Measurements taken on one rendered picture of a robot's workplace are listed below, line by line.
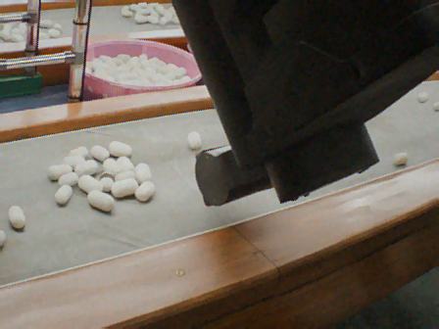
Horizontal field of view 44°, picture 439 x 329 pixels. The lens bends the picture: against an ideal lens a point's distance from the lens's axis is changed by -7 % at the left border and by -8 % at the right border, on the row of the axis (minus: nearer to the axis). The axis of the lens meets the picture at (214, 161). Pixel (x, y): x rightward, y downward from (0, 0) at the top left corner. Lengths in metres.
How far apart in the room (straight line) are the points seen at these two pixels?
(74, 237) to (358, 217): 0.37
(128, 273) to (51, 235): 0.13
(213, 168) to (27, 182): 0.30
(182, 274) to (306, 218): 0.21
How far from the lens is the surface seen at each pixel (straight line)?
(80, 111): 0.93
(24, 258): 0.66
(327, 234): 0.73
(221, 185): 0.57
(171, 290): 0.59
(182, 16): 0.21
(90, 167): 0.79
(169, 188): 0.80
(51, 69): 1.23
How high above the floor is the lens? 1.17
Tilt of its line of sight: 29 degrees down
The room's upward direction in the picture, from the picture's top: 11 degrees clockwise
